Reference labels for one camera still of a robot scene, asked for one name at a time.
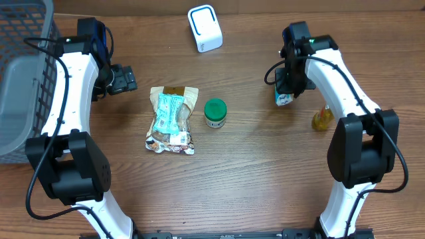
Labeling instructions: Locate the grey plastic basket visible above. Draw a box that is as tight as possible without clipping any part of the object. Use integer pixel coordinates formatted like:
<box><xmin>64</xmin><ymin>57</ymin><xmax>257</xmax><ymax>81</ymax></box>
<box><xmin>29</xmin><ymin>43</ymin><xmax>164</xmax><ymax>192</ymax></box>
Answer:
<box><xmin>1</xmin><ymin>0</ymin><xmax>60</xmax><ymax>164</ymax></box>

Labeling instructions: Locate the teal tissue pack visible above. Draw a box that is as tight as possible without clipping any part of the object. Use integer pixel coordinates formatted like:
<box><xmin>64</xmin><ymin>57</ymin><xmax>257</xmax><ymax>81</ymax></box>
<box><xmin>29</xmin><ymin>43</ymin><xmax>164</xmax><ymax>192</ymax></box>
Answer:
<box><xmin>274</xmin><ymin>86</ymin><xmax>294</xmax><ymax>106</ymax></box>

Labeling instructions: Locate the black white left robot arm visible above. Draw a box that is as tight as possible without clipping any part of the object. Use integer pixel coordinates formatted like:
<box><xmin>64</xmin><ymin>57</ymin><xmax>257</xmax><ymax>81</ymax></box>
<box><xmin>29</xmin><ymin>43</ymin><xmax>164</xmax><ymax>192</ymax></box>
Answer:
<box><xmin>25</xmin><ymin>17</ymin><xmax>141</xmax><ymax>238</ymax></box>

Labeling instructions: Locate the green lid jar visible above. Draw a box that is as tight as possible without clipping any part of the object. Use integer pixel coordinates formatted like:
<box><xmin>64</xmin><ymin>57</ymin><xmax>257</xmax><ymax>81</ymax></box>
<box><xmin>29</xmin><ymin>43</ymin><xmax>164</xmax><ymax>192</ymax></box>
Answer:
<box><xmin>204</xmin><ymin>98</ymin><xmax>227</xmax><ymax>128</ymax></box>

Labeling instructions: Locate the white barcode scanner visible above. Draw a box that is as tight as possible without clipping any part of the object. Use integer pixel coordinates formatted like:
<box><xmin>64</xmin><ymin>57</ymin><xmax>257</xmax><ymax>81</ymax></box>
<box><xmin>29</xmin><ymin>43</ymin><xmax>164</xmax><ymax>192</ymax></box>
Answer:
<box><xmin>187</xmin><ymin>4</ymin><xmax>223</xmax><ymax>53</ymax></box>

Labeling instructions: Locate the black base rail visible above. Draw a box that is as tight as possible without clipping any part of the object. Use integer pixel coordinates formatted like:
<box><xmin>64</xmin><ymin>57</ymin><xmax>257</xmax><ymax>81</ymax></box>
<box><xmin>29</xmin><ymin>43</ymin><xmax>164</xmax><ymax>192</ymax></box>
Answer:
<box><xmin>134</xmin><ymin>229</ymin><xmax>326</xmax><ymax>239</ymax></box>

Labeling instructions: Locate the teal wipes packet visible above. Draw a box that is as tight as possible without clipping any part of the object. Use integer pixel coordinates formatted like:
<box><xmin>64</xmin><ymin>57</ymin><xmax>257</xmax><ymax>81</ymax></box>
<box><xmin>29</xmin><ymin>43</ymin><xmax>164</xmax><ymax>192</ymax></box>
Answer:
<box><xmin>153</xmin><ymin>93</ymin><xmax>184</xmax><ymax>135</ymax></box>

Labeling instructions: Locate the yellow dish soap bottle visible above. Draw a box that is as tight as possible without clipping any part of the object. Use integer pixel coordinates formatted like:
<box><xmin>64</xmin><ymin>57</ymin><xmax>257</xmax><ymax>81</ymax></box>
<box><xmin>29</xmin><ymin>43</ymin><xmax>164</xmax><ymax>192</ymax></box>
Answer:
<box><xmin>311</xmin><ymin>105</ymin><xmax>334</xmax><ymax>131</ymax></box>

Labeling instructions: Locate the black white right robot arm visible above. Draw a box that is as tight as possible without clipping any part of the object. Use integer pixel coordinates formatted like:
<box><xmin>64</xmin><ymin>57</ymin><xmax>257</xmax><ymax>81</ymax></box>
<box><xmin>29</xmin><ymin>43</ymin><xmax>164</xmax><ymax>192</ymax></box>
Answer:
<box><xmin>269</xmin><ymin>21</ymin><xmax>402</xmax><ymax>238</ymax></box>

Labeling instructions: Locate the brown snack pouch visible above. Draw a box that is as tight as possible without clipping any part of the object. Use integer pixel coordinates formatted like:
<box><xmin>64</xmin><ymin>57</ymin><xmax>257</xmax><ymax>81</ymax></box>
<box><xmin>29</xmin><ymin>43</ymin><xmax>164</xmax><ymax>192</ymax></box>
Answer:
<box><xmin>145</xmin><ymin>86</ymin><xmax>199</xmax><ymax>155</ymax></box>

